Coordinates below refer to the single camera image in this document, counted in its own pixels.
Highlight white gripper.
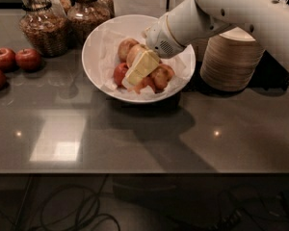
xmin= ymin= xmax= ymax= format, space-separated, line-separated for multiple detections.
xmin=122 ymin=13 xmax=185 ymax=91

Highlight large yellow top apple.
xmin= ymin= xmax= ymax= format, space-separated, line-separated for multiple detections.
xmin=126 ymin=43 xmax=147 ymax=67

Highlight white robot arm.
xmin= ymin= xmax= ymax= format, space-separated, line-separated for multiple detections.
xmin=143 ymin=0 xmax=289 ymax=73

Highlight front pink-yellow apple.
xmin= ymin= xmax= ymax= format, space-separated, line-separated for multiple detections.
xmin=132 ymin=77 xmax=156 ymax=94

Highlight dark red left apple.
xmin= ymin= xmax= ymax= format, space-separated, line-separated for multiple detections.
xmin=113 ymin=63 xmax=128 ymax=87

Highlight right yellow-red apple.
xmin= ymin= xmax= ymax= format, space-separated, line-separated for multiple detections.
xmin=150 ymin=64 xmax=174 ymax=90

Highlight yellow-red apple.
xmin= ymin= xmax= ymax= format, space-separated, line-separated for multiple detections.
xmin=118 ymin=38 xmax=139 ymax=63
xmin=150 ymin=64 xmax=174 ymax=90

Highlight back yellow-red apple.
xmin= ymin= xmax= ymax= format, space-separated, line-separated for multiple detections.
xmin=118 ymin=38 xmax=139 ymax=63

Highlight white ceramic bowl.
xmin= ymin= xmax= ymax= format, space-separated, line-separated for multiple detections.
xmin=82 ymin=14 xmax=196 ymax=91

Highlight red apple on table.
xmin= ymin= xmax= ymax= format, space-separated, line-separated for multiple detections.
xmin=0 ymin=47 xmax=16 ymax=72

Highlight white paper liner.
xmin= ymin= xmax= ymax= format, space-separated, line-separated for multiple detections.
xmin=95 ymin=30 xmax=195 ymax=103

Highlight back stack paper bowls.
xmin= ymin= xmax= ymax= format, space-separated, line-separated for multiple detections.
xmin=192 ymin=38 xmax=208 ymax=62

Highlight stack paper bowls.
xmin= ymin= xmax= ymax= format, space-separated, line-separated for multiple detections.
xmin=192 ymin=38 xmax=208 ymax=62
xmin=200 ymin=27 xmax=264 ymax=92

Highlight left white napkin dispenser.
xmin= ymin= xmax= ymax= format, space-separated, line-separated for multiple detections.
xmin=111 ymin=0 xmax=169 ymax=21

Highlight middle glass granola jar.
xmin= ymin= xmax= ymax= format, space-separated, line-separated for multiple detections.
xmin=67 ymin=0 xmax=111 ymax=44

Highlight glass granola jar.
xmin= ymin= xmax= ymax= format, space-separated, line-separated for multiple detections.
xmin=67 ymin=0 xmax=111 ymax=44
xmin=19 ymin=0 xmax=69 ymax=57

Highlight front stack paper bowls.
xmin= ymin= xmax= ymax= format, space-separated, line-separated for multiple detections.
xmin=200 ymin=27 xmax=264 ymax=92

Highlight left glass granola jar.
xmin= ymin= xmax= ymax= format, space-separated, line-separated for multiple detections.
xmin=19 ymin=0 xmax=69 ymax=57

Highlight black floor cables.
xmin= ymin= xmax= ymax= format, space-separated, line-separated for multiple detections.
xmin=0 ymin=174 xmax=289 ymax=231

